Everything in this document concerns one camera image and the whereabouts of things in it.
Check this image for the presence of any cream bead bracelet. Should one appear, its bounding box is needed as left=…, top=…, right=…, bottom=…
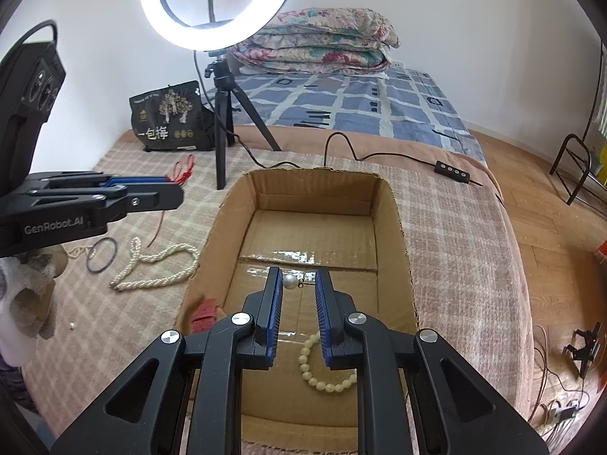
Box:
left=298, top=332, right=358, bottom=394

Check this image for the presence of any white pearl earring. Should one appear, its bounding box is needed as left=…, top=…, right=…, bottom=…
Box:
left=282, top=273, right=315, bottom=290

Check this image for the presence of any red watch strap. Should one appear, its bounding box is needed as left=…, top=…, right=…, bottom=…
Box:
left=189, top=297, right=218, bottom=334

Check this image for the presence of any white gloved left hand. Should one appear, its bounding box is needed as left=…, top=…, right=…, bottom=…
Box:
left=0, top=245, right=68, bottom=368

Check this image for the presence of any dark blue bangle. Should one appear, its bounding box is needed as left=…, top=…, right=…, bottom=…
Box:
left=85, top=236, right=118, bottom=274

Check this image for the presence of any black snack bag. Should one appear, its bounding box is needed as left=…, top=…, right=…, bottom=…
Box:
left=129, top=81, right=215, bottom=152

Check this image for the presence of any beige plaid blanket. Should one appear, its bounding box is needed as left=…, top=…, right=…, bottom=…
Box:
left=23, top=133, right=532, bottom=435

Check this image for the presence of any brown cardboard box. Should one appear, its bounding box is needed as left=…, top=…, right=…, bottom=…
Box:
left=176, top=168, right=418, bottom=428

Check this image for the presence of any black tripod stand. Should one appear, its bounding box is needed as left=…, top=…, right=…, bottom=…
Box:
left=205, top=49, right=281, bottom=190

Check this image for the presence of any folded floral quilt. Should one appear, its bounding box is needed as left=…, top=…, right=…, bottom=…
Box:
left=230, top=7, right=400, bottom=75

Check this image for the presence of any small black floor tripod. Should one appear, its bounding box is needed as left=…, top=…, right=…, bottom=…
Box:
left=564, top=322, right=602, bottom=379

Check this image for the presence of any blue checkered bed sheet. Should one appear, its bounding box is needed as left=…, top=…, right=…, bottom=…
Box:
left=200, top=63, right=488, bottom=163

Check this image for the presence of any black clothes rack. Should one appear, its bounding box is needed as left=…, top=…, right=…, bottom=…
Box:
left=548, top=42, right=606, bottom=218

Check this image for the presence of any thick twisted pearl necklace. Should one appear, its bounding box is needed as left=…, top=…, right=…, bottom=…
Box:
left=108, top=236, right=201, bottom=293

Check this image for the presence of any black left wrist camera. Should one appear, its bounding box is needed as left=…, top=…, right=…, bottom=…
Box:
left=1, top=20, right=66, bottom=195

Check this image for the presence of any black power cable with remote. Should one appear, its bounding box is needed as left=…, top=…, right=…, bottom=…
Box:
left=191, top=49, right=506, bottom=208

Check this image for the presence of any white ring light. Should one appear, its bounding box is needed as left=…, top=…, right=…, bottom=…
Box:
left=138, top=0, right=302, bottom=53

